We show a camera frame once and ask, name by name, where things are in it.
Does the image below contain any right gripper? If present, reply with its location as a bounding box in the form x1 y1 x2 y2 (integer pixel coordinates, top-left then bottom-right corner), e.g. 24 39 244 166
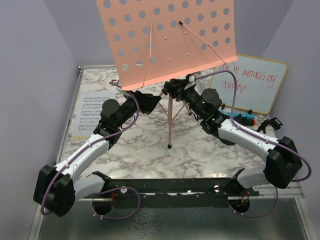
166 79 205 119

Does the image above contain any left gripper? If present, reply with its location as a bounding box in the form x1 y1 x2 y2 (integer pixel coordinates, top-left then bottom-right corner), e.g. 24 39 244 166
115 89 162 128

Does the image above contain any pink music stand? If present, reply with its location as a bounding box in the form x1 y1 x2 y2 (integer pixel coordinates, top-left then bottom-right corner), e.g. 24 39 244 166
96 0 238 150

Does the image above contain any white sheet music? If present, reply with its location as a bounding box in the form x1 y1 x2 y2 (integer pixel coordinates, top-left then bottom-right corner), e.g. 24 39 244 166
71 90 116 138

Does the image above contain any black microphone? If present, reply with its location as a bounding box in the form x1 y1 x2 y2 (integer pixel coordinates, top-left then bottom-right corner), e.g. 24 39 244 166
239 118 257 126

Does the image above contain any blue toy microphone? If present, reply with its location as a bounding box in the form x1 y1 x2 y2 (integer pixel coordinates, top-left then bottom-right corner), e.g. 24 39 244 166
221 110 256 120

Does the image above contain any yellow sheet music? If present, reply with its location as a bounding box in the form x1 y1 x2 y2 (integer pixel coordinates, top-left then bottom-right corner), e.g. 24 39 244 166
71 136 90 139

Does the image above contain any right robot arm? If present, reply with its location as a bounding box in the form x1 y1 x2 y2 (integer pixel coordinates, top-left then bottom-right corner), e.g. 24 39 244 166
163 79 303 196

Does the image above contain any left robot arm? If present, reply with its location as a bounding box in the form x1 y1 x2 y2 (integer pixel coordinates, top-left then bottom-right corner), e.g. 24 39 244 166
33 90 161 217

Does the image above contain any packaged item flat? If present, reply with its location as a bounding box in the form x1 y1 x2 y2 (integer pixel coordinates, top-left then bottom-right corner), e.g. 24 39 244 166
194 71 209 94

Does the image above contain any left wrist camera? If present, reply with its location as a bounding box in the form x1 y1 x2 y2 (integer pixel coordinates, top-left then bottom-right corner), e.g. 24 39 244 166
116 86 132 98

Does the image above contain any small whiteboard yellow frame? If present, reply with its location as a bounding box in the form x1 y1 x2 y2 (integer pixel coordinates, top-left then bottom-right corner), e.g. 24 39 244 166
210 54 288 115

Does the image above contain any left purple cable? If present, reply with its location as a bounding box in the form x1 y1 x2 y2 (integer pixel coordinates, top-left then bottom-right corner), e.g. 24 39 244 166
39 79 142 221

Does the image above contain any purple cable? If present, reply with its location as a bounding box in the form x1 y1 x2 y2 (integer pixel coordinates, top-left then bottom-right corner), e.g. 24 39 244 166
193 69 313 218
39 79 142 221

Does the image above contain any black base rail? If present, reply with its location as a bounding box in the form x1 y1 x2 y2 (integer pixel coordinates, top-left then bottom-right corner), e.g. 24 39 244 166
85 175 259 209

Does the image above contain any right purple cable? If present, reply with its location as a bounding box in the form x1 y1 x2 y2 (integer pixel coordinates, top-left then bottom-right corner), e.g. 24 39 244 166
193 69 313 218

